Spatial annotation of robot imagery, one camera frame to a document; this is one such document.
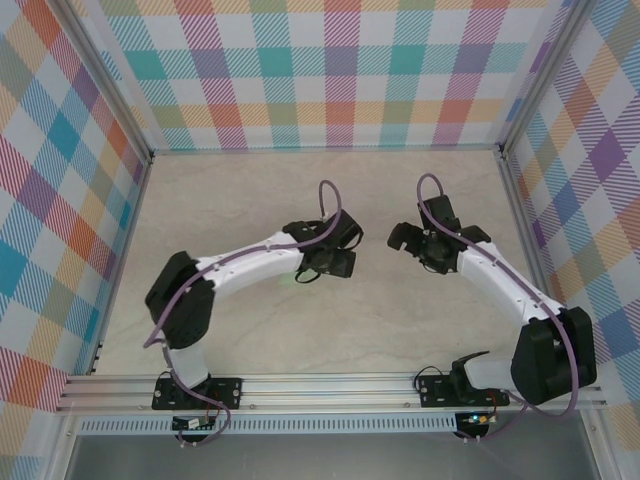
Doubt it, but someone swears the small black circuit board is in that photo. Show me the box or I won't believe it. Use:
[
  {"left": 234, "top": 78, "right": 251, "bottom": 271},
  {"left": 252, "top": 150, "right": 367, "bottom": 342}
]
[{"left": 171, "top": 415, "right": 217, "bottom": 432}]

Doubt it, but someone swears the aluminium frame side rail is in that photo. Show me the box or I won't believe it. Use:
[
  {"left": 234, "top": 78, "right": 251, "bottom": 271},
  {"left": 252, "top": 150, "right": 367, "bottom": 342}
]
[{"left": 499, "top": 152, "right": 565, "bottom": 321}]

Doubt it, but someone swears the aluminium frame cross bar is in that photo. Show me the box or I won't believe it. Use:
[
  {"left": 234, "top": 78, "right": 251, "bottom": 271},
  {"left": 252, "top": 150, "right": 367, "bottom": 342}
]
[{"left": 149, "top": 143, "right": 504, "bottom": 156}]

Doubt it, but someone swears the long aluminium mounting rail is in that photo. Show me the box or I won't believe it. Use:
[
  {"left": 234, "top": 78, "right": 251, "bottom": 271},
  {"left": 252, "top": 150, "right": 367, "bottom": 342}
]
[{"left": 54, "top": 368, "right": 610, "bottom": 417}]

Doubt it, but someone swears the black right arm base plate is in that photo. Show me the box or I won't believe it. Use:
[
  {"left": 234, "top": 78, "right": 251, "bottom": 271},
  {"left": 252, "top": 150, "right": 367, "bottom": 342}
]
[{"left": 417, "top": 373, "right": 511, "bottom": 409}]

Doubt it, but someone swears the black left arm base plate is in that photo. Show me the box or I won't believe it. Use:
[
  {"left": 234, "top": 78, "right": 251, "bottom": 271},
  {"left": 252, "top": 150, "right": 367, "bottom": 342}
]
[{"left": 152, "top": 377, "right": 244, "bottom": 412}]

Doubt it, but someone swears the slotted grey cable duct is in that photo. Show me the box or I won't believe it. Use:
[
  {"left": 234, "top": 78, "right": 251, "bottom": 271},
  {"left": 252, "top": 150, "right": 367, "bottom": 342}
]
[{"left": 79, "top": 413, "right": 459, "bottom": 435}]

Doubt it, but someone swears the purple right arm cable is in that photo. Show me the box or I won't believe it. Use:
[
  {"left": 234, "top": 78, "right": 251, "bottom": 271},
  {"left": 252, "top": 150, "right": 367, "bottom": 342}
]
[{"left": 416, "top": 172, "right": 584, "bottom": 444}]

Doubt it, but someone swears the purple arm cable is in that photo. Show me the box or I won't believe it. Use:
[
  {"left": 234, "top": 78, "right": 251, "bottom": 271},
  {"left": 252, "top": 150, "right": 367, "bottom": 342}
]
[
  {"left": 143, "top": 179, "right": 346, "bottom": 448},
  {"left": 416, "top": 172, "right": 584, "bottom": 444}
]

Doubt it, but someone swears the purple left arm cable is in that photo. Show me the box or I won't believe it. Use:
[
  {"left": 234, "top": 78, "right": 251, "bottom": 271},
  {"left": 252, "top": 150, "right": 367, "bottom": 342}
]
[{"left": 143, "top": 179, "right": 346, "bottom": 448}]

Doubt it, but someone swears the aluminium frame corner post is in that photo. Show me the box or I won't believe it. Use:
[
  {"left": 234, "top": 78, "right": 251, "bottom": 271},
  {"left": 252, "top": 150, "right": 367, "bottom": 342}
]
[
  {"left": 47, "top": 0, "right": 155, "bottom": 166},
  {"left": 498, "top": 0, "right": 591, "bottom": 154}
]

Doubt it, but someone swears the aluminium frame lower strut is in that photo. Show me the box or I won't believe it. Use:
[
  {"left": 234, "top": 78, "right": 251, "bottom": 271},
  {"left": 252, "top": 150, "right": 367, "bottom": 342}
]
[
  {"left": 44, "top": 413, "right": 77, "bottom": 480},
  {"left": 581, "top": 409, "right": 617, "bottom": 480}
]

